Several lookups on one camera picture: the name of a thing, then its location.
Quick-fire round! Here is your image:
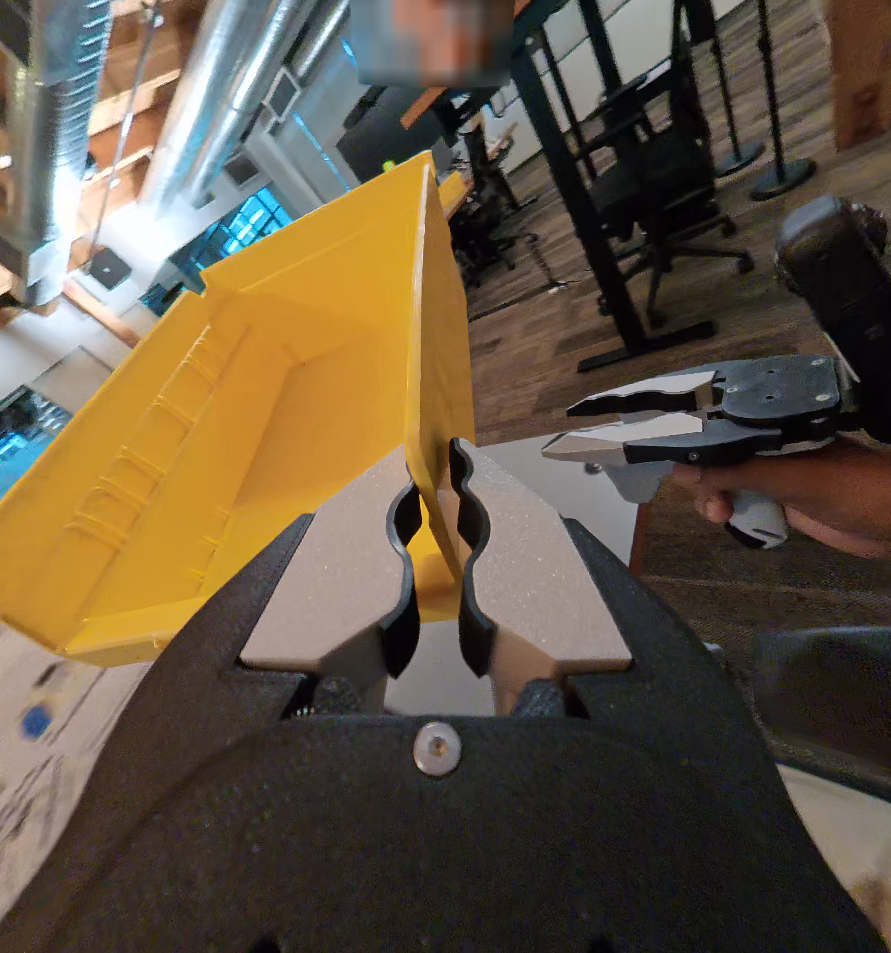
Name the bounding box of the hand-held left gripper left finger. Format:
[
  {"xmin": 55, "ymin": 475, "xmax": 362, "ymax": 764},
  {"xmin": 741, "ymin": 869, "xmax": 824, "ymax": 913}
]
[{"xmin": 239, "ymin": 445, "xmax": 424, "ymax": 712}]

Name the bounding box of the black office chair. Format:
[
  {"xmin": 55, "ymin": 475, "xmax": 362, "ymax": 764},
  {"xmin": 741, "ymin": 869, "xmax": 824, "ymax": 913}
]
[{"xmin": 564, "ymin": 0, "xmax": 757, "ymax": 332}]

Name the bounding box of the white instruction poster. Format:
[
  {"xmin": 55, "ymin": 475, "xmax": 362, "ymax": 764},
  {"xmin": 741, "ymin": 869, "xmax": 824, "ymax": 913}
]
[{"xmin": 0, "ymin": 607, "xmax": 156, "ymax": 950}]

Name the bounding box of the silver round duct pipe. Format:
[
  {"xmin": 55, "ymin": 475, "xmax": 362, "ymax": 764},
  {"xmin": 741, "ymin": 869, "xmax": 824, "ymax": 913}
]
[{"xmin": 138, "ymin": 0, "xmax": 349, "ymax": 213}]

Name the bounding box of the person's right hand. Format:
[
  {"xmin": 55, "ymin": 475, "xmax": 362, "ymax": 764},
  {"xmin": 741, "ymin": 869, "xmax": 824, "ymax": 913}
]
[{"xmin": 672, "ymin": 439, "xmax": 891, "ymax": 559}]

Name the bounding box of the black square ceiling box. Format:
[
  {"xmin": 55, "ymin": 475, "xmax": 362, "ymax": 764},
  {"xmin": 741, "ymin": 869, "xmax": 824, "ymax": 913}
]
[{"xmin": 88, "ymin": 249, "xmax": 132, "ymax": 290}]

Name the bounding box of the black monitor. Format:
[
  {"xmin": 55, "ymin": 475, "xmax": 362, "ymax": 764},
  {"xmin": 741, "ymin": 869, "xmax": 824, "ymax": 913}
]
[{"xmin": 337, "ymin": 85, "xmax": 450, "ymax": 186}]

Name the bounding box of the grey desk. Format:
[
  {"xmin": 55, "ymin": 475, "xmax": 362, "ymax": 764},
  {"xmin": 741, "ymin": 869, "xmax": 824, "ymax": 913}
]
[{"xmin": 382, "ymin": 438, "xmax": 636, "ymax": 716}]

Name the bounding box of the black stanchion post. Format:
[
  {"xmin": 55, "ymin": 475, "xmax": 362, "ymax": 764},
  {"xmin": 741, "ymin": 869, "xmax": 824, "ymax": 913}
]
[
  {"xmin": 702, "ymin": 0, "xmax": 766, "ymax": 176},
  {"xmin": 749, "ymin": 0, "xmax": 819, "ymax": 202}
]

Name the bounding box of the silver rectangular ventilation duct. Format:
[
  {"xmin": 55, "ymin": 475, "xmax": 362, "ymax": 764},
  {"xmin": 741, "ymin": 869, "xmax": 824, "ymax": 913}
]
[{"xmin": 0, "ymin": 0, "xmax": 115, "ymax": 310}]

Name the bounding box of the wooden post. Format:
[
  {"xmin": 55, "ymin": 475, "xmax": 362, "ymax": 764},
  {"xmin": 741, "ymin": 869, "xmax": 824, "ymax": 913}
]
[{"xmin": 825, "ymin": 0, "xmax": 891, "ymax": 150}]

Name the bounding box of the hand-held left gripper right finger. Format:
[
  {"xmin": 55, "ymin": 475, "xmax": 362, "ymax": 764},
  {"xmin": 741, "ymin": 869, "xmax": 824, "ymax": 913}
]
[{"xmin": 449, "ymin": 438, "xmax": 634, "ymax": 716}]

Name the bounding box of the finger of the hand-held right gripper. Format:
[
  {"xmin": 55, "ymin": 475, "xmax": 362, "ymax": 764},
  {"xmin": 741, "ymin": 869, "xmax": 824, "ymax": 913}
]
[
  {"xmin": 566, "ymin": 370, "xmax": 718, "ymax": 418},
  {"xmin": 541, "ymin": 411, "xmax": 707, "ymax": 506}
]

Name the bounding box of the black desk frame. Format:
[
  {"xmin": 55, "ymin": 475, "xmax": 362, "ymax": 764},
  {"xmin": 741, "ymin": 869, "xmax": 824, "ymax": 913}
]
[{"xmin": 511, "ymin": 0, "xmax": 716, "ymax": 373}]

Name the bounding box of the large yellow storage bin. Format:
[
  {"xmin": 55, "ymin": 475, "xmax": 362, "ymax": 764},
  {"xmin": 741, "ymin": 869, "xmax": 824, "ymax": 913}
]
[{"xmin": 0, "ymin": 152, "xmax": 478, "ymax": 667}]

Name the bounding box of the dark grey chair seat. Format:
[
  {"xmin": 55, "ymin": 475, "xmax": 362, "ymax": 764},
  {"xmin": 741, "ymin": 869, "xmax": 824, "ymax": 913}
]
[{"xmin": 754, "ymin": 625, "xmax": 891, "ymax": 801}]

